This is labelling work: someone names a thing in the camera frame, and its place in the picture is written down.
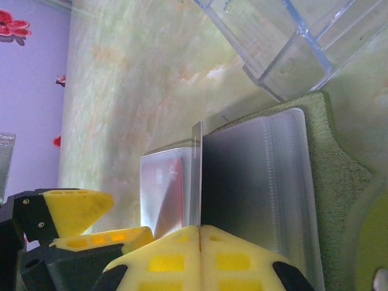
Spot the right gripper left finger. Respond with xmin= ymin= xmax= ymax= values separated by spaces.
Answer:
xmin=96 ymin=224 xmax=201 ymax=291

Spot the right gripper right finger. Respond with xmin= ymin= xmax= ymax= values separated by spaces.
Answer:
xmin=199 ymin=224 xmax=315 ymax=291

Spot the red VIP card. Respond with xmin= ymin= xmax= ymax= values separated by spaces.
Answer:
xmin=141 ymin=148 xmax=186 ymax=239

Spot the green card holder wallet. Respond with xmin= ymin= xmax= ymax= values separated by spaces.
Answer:
xmin=138 ymin=90 xmax=388 ymax=291

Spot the group of red-black packets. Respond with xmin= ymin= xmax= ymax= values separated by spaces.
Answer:
xmin=193 ymin=0 xmax=388 ymax=102

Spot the aluminium side rail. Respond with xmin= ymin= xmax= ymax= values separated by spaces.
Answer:
xmin=0 ymin=132 xmax=16 ymax=202

